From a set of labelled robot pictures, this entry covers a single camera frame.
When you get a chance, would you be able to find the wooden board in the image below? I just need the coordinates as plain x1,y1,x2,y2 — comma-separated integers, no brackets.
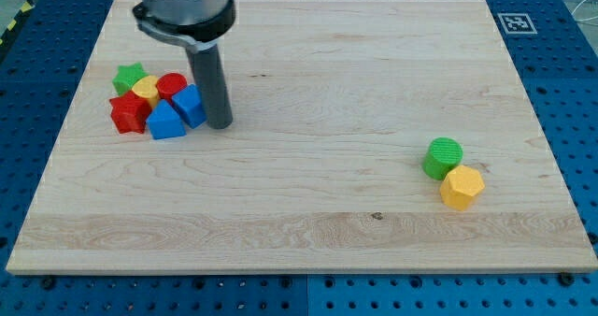
7,0,597,275

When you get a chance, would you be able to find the blue cube block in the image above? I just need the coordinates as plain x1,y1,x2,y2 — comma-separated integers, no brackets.
172,84,206,128

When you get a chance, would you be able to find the grey cylindrical pointer rod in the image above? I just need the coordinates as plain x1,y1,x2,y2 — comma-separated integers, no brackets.
186,45,233,129

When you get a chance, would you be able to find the blue triangle block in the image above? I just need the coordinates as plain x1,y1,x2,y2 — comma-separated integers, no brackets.
146,100,186,139

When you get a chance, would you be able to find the green cylinder block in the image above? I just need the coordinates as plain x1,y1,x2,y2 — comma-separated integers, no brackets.
422,137,463,180

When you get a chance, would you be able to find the red cylinder block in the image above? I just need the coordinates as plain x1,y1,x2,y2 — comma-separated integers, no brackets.
156,73,188,103

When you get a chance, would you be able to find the yellow hexagon block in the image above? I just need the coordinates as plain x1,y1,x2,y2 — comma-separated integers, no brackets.
439,165,485,211

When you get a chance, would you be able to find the yellow cylinder block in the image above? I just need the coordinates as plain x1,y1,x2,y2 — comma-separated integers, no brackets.
132,75,160,108

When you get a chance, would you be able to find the red star block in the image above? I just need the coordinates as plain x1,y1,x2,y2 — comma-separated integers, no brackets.
109,90,152,134

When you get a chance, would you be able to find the green star block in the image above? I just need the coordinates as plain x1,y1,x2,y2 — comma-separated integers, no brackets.
112,63,148,96

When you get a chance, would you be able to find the white fiducial marker tag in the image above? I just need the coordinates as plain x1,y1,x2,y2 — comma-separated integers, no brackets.
497,13,537,35

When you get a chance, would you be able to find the white cable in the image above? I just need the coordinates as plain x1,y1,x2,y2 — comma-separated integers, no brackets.
570,0,598,27

